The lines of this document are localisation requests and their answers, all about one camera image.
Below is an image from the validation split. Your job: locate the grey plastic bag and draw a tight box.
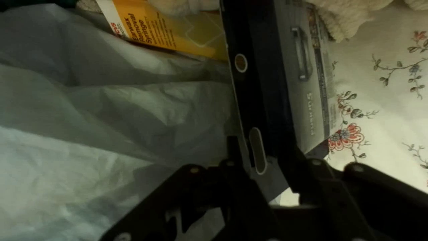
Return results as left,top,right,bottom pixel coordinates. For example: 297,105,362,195
0,4,239,241

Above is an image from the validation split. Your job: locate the orange yellow flat package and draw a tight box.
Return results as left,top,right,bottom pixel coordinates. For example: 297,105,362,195
96,0,229,61

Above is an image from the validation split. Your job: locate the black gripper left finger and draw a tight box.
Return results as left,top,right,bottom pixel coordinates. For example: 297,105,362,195
100,135,275,241

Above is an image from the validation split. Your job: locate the dark retail package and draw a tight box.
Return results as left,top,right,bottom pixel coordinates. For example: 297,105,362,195
219,0,340,204

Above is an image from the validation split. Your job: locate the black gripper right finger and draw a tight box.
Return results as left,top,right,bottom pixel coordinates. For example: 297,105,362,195
285,148,428,241

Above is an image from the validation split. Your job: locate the floral bed sheet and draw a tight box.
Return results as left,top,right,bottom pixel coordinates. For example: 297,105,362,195
276,4,428,207

